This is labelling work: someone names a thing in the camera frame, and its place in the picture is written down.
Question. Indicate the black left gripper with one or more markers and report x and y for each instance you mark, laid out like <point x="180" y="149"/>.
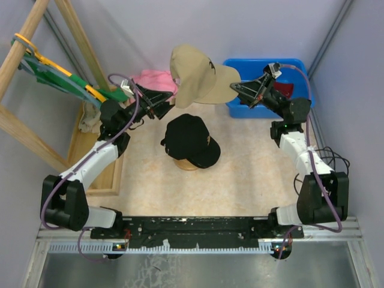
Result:
<point x="154" y="102"/>

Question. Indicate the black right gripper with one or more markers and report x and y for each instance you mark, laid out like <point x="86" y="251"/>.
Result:
<point x="255" y="91"/>

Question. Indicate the black cap with gold embroidery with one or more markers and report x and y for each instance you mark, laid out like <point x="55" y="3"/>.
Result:
<point x="188" y="138"/>

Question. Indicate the beige cap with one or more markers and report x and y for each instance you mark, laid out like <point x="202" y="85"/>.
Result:
<point x="198" y="79"/>

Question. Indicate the wooden hat stand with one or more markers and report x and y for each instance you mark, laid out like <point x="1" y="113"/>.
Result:
<point x="185" y="165"/>

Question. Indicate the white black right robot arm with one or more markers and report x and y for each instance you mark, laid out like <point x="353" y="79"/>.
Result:
<point x="324" y="193"/>

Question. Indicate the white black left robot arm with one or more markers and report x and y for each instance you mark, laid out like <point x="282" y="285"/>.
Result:
<point x="63" y="200"/>

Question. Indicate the dark red cap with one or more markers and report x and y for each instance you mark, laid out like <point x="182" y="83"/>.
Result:
<point x="285" y="89"/>

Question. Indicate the pink cloth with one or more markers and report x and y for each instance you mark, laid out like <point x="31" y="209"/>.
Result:
<point x="158" y="80"/>

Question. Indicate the blue plastic bin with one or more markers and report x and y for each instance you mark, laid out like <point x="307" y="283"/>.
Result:
<point x="252" y="68"/>

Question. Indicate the beige crumpled cloth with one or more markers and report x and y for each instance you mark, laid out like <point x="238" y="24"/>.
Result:
<point x="90" y="119"/>

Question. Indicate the green cloth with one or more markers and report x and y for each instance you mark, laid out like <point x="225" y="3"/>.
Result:
<point x="50" y="73"/>

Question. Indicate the blue-grey hanger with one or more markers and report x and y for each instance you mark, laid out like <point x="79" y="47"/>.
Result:
<point x="63" y="81"/>

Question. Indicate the yellow hanger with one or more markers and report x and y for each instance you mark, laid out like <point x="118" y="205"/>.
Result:
<point x="51" y="63"/>

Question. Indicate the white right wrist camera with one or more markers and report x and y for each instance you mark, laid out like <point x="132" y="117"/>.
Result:
<point x="274" y="69"/>

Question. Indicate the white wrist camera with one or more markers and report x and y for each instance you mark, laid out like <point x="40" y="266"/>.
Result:
<point x="274" y="69"/>
<point x="125" y="87"/>

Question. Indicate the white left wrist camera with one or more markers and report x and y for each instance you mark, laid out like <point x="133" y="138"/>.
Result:
<point x="125" y="87"/>

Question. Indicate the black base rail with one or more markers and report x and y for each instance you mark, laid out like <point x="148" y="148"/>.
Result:
<point x="200" y="235"/>

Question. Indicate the wooden rack frame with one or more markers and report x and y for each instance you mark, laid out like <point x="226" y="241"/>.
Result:
<point x="51" y="114"/>

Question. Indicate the aluminium frame rail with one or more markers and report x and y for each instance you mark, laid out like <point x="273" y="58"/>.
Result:
<point x="68" y="241"/>

